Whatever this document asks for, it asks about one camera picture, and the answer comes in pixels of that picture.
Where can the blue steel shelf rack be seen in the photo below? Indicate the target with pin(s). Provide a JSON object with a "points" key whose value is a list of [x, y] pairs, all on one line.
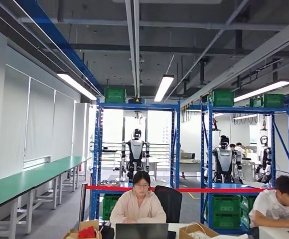
{"points": [[209, 158], [139, 106]]}

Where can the black and yellow hoist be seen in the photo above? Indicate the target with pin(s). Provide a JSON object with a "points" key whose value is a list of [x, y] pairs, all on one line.
{"points": [[135, 100]]}

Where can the silver humanoid robot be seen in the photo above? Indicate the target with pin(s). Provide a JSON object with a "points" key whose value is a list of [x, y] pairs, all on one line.
{"points": [[223, 158], [135, 148]]}

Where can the ceiling light bar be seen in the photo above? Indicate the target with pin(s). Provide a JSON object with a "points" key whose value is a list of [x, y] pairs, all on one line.
{"points": [[76, 85], [163, 87], [262, 90]]}

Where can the green plastic crate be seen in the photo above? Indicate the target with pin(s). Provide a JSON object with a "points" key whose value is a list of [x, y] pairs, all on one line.
{"points": [[225, 204], [245, 211], [221, 98], [110, 206], [225, 221], [115, 95], [272, 100], [256, 102]]}

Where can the red barrier belt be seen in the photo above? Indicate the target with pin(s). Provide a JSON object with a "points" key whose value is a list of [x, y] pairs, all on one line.
{"points": [[184, 190]]}

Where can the black office chair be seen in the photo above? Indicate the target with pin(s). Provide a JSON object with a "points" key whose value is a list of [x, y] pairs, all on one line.
{"points": [[170, 201]]}

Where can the person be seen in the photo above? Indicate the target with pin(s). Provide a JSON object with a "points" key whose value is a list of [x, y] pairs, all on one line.
{"points": [[274, 207], [240, 148], [232, 147], [137, 207]]}

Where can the green top long table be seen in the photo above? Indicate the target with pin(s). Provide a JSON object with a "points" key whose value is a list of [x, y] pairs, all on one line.
{"points": [[17, 184], [72, 161]]}

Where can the grey roller blind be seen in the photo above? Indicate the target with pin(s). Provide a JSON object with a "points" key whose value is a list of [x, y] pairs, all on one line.
{"points": [[63, 125], [10, 118], [39, 120]]}

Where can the grey laptop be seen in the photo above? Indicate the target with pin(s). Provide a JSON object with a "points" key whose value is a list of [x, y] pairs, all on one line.
{"points": [[141, 231]]}

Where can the light work table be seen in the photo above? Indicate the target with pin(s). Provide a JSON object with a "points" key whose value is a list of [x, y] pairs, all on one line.
{"points": [[177, 227]]}

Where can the open cardboard box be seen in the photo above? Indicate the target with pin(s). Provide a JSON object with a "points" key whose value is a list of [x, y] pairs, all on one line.
{"points": [[184, 232]]}

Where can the cardboard box with red contents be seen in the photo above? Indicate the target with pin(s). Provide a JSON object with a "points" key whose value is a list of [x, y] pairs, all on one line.
{"points": [[85, 231]]}

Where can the white sheet strip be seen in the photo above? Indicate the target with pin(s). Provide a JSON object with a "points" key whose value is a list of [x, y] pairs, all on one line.
{"points": [[209, 236]]}

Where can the dark humanoid robot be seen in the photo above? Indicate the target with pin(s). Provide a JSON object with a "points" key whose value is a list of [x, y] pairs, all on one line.
{"points": [[265, 158]]}

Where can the grey ceiling rail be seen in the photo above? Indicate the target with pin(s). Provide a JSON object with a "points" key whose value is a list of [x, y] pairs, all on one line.
{"points": [[133, 46]]}

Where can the black belt barrier post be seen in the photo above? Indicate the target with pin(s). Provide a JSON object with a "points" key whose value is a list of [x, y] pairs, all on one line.
{"points": [[82, 204]]}

